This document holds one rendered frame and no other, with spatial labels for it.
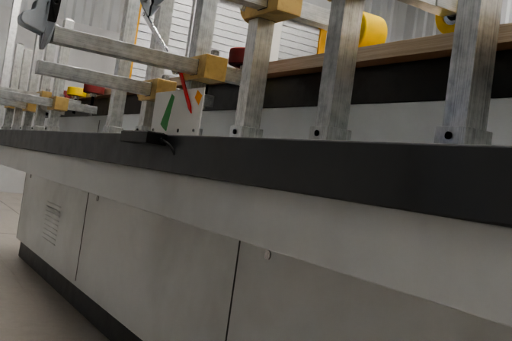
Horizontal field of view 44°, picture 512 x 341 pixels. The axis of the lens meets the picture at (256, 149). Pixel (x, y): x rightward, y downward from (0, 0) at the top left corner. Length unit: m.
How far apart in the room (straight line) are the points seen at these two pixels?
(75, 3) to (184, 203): 8.03
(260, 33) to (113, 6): 8.28
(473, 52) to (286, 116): 0.73
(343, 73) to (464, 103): 0.25
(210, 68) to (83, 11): 8.02
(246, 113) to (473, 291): 0.56
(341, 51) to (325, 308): 0.53
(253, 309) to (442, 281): 0.76
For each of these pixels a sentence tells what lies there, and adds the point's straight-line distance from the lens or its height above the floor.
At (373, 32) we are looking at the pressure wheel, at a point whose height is 0.94.
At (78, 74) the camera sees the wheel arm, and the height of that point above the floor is 0.81.
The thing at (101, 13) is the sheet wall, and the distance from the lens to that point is 9.36.
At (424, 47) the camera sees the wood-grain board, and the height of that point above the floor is 0.88.
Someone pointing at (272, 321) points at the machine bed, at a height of 0.34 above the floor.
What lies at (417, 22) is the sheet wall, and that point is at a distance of 11.92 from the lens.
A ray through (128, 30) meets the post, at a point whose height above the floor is 1.00.
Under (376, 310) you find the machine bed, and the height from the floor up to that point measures 0.44.
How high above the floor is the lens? 0.63
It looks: 3 degrees up
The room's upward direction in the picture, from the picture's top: 8 degrees clockwise
